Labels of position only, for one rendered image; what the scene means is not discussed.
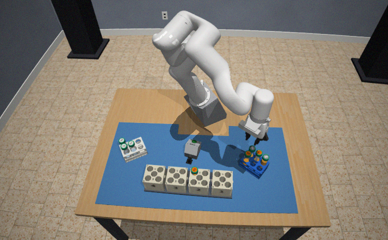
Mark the cream bucket adapter with round holes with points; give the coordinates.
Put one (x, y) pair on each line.
(199, 184)
(177, 179)

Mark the blue table mat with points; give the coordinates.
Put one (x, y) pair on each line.
(122, 183)

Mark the white tube rack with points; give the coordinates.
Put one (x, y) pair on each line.
(140, 149)

